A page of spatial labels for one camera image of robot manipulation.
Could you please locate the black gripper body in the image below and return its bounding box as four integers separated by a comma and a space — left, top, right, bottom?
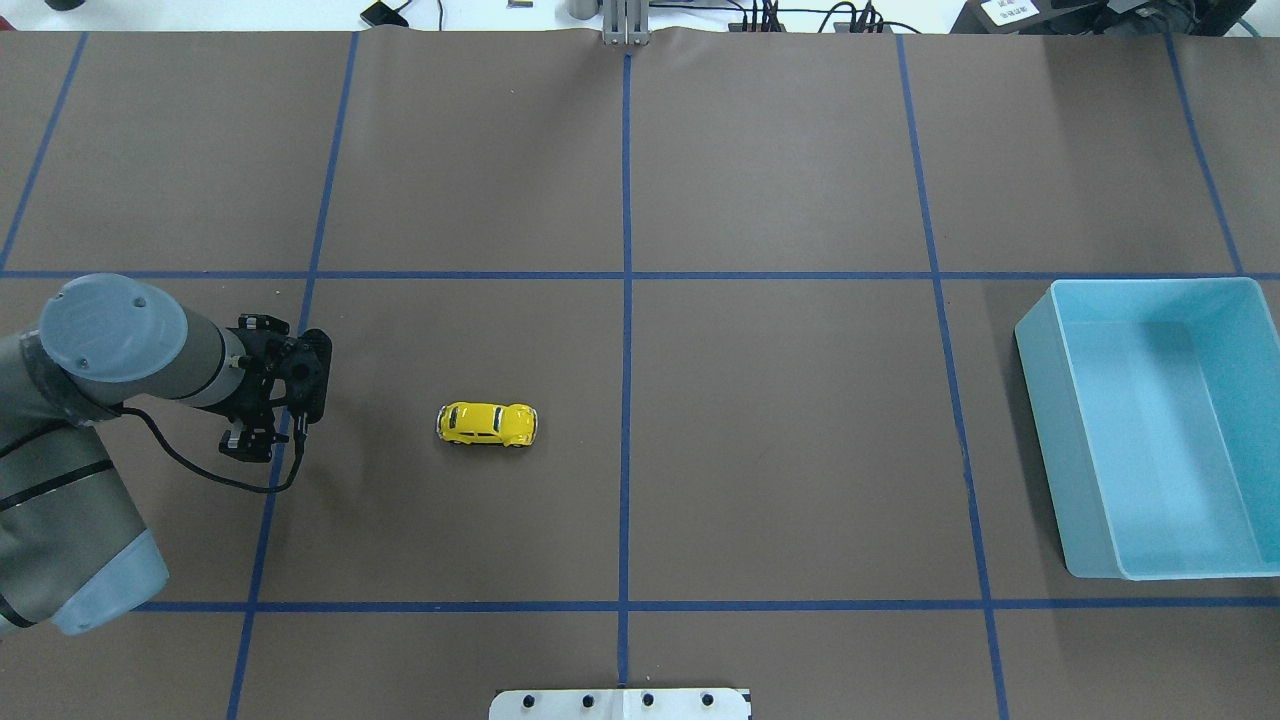
228, 328, 301, 427

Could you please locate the yellow beetle toy car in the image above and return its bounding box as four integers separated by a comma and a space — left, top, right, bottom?
435, 401, 539, 448

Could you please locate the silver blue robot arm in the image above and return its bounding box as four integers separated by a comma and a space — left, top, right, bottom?
1, 273, 332, 635

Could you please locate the small black phone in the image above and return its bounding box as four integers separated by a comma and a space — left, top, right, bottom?
358, 1, 410, 28

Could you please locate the light blue plastic bin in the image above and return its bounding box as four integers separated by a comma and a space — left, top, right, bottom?
1015, 277, 1279, 582

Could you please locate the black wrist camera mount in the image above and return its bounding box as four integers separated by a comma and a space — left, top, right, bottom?
282, 329, 333, 424

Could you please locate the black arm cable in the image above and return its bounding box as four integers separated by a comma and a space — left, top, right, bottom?
0, 405, 307, 495

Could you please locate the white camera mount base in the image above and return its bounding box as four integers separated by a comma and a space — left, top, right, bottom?
488, 687, 753, 719

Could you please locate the aluminium frame post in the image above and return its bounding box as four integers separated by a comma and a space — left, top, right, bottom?
598, 0, 652, 47

